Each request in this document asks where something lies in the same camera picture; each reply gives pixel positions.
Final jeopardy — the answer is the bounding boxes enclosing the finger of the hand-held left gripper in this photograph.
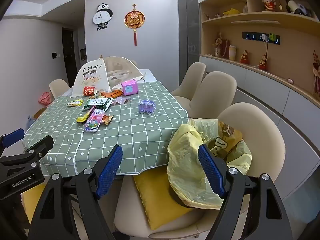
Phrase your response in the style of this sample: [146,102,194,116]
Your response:
[0,135,54,167]
[0,128,25,157]

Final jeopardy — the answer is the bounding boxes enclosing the panda plush toy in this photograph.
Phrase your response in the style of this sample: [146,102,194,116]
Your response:
[287,0,312,15]

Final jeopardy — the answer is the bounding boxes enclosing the black power track socket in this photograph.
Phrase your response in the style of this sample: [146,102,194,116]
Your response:
[242,32,281,45]

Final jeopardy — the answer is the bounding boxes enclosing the dark door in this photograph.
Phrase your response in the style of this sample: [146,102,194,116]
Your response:
[62,28,78,80]

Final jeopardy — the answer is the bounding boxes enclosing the panda wall clock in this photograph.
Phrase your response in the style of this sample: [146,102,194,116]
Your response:
[92,3,112,32]

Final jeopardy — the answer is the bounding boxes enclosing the grey tall cabinet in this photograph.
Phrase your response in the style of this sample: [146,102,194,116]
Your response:
[178,0,200,85]

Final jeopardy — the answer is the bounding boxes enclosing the flowers in glass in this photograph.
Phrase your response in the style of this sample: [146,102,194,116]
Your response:
[213,32,223,57]

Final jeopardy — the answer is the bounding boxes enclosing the red gift bag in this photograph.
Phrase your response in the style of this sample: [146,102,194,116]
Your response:
[220,39,230,58]

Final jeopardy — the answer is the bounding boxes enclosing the orange cardboard box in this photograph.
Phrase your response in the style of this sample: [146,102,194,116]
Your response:
[34,107,48,119]

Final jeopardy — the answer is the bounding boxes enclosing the yellow plastic bin bag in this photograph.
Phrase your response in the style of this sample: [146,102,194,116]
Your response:
[167,118,252,210]

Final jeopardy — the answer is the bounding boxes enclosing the orange wrapper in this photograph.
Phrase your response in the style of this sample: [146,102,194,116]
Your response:
[100,89,123,98]

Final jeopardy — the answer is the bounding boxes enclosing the red fortune god figurine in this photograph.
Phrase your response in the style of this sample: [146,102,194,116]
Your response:
[262,0,277,11]

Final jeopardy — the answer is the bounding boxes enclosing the pink bag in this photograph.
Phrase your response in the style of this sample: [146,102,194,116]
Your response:
[38,92,52,105]

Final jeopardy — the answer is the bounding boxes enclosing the yellow cushion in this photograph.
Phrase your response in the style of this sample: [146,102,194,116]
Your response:
[22,184,48,224]
[133,172,193,230]

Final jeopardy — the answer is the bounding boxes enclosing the cream dining chair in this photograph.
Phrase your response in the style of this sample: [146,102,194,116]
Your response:
[49,79,70,99]
[114,102,286,239]
[171,62,207,98]
[189,71,237,119]

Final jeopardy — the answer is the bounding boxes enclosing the pink toy box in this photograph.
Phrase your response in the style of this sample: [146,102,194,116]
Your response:
[121,79,139,96]

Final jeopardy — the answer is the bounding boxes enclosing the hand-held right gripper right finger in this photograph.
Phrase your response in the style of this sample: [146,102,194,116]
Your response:
[198,144,293,240]

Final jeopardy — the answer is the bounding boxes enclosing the cream mesh food cover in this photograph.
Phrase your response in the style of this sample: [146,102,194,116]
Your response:
[71,54,145,98]

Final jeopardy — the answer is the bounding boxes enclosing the green snack packet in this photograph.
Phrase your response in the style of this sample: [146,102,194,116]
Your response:
[83,97,113,112]

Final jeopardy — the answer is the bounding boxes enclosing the dark bottle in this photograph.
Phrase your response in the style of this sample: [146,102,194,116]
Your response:
[276,0,290,13]

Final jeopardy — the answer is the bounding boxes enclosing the purple toy car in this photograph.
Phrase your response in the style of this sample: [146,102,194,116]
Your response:
[138,100,156,115]

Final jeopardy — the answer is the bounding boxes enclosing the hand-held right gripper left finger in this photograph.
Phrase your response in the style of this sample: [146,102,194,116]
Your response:
[27,144,123,240]

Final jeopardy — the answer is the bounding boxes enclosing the wooden wall shelf unit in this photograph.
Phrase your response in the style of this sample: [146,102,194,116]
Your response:
[199,0,320,105]

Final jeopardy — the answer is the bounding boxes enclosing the grey sideboard cabinet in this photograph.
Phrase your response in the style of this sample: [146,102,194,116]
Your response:
[200,55,320,205]

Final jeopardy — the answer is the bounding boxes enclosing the pink snack packet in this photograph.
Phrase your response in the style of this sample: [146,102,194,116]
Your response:
[84,109,105,132]

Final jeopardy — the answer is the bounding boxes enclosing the long yellow candy wrapper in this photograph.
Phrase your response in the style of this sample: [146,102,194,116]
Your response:
[77,105,97,123]

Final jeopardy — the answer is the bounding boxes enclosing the green checked tablecloth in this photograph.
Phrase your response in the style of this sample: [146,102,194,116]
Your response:
[22,81,189,178]

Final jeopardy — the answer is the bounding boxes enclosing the red snack packet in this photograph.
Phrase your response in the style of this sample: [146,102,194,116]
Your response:
[83,86,98,97]

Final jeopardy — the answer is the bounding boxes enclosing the red round knot ornament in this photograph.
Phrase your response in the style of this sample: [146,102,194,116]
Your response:
[124,4,146,46]

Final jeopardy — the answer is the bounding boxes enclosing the white charger cable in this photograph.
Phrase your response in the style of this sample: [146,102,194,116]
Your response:
[250,41,270,68]

